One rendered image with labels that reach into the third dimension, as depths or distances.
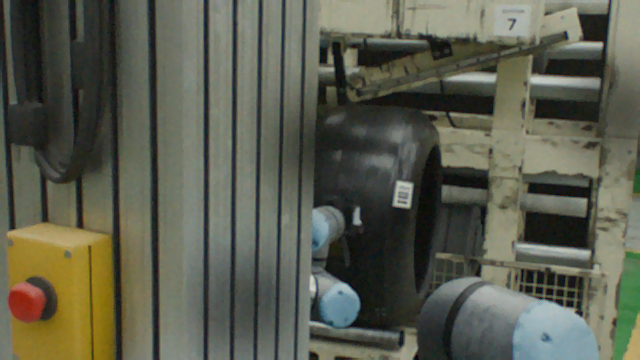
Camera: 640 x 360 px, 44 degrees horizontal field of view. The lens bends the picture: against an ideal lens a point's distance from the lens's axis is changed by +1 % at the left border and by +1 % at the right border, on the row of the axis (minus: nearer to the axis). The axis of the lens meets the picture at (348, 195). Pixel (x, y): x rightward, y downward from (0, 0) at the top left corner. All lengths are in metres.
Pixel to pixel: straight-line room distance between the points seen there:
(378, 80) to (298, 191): 1.49
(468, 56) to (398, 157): 0.57
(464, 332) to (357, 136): 1.02
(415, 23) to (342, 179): 0.57
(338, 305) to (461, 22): 1.05
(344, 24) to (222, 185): 1.53
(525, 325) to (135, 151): 0.46
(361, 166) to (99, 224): 1.12
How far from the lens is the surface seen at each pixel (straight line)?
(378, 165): 1.83
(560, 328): 0.90
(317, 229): 1.45
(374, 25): 2.23
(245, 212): 0.80
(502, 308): 0.93
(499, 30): 2.17
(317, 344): 2.06
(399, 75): 2.35
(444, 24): 2.19
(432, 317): 0.98
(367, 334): 2.02
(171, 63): 0.71
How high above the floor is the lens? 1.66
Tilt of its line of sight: 12 degrees down
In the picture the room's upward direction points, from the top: 2 degrees clockwise
